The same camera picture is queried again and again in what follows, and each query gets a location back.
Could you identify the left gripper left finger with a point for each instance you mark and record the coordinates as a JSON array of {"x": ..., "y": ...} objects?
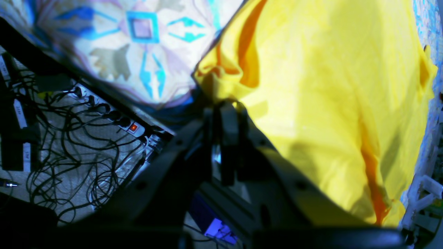
[{"x": 201, "y": 161}]

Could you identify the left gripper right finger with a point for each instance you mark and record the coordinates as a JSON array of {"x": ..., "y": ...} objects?
[{"x": 266, "y": 201}]

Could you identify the yellow T-shirt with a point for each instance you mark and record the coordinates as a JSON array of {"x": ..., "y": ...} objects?
[{"x": 340, "y": 87}]

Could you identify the blue lit device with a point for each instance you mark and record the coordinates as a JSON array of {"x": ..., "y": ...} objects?
[{"x": 209, "y": 223}]

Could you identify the white power strip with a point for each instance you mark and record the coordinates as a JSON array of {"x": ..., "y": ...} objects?
[{"x": 105, "y": 110}]

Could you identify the black power adapter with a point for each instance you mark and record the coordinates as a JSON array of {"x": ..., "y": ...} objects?
[{"x": 20, "y": 131}]

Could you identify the patterned blue tablecloth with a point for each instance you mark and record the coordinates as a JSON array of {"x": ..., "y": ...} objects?
[{"x": 145, "y": 49}]

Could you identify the orange handled screwdriver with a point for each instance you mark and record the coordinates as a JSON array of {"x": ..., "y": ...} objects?
[{"x": 6, "y": 183}]

